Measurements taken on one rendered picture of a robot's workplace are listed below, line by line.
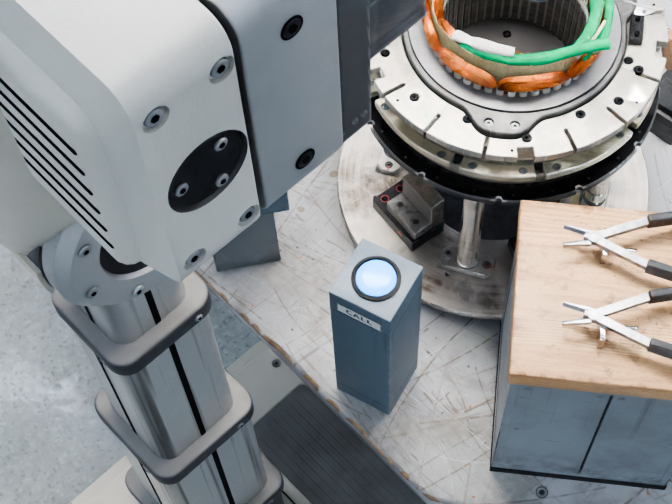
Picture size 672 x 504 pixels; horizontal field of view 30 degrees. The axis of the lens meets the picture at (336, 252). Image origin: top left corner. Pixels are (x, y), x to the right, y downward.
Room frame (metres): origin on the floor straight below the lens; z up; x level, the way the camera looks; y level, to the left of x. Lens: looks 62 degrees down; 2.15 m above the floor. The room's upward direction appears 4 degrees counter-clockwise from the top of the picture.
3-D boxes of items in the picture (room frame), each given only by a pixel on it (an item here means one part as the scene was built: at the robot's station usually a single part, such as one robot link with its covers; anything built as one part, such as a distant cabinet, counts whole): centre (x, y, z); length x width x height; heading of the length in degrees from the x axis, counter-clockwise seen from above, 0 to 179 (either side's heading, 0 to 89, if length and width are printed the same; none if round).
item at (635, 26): (0.80, -0.33, 1.10); 0.03 x 0.01 x 0.01; 167
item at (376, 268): (0.57, -0.04, 1.03); 0.04 x 0.04 x 0.01
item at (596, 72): (0.82, -0.20, 1.05); 0.22 x 0.22 x 0.12
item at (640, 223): (0.58, -0.27, 1.09); 0.06 x 0.01 x 0.01; 104
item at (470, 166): (0.68, -0.17, 1.06); 0.08 x 0.02 x 0.01; 77
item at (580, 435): (0.52, -0.27, 0.91); 0.19 x 0.19 x 0.26; 79
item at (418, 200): (0.76, -0.10, 0.85); 0.06 x 0.04 x 0.05; 33
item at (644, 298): (0.50, -0.26, 1.09); 0.06 x 0.01 x 0.01; 105
